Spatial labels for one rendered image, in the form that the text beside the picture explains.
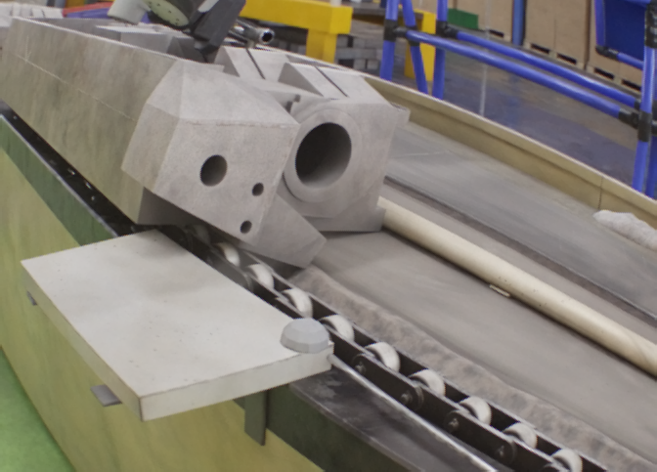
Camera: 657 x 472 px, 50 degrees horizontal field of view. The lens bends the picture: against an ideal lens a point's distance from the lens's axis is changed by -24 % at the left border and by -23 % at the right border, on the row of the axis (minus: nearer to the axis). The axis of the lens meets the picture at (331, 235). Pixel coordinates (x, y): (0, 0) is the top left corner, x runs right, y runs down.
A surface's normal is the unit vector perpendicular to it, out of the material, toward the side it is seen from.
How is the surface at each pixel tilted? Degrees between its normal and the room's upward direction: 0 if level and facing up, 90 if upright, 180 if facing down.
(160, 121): 71
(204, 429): 90
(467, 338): 0
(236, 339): 0
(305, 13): 90
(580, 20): 90
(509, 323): 0
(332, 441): 90
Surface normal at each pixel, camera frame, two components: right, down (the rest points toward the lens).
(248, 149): 0.62, 0.35
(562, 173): -0.77, 0.12
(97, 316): 0.11, -0.93
